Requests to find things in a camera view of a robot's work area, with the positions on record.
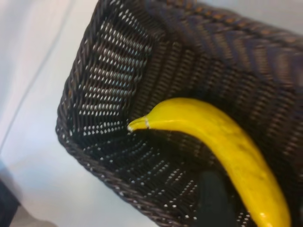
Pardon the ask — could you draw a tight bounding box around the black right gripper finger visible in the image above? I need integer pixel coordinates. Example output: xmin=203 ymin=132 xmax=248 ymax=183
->
xmin=196 ymin=170 xmax=238 ymax=227

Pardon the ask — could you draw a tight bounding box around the yellow banana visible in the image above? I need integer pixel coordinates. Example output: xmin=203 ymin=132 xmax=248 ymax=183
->
xmin=127 ymin=97 xmax=292 ymax=227

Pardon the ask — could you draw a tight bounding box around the dark brown wicker basket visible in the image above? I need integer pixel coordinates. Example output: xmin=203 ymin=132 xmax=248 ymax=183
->
xmin=55 ymin=0 xmax=303 ymax=227

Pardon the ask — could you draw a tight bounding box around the black frame block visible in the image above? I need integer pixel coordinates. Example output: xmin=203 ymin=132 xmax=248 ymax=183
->
xmin=0 ymin=162 xmax=20 ymax=227

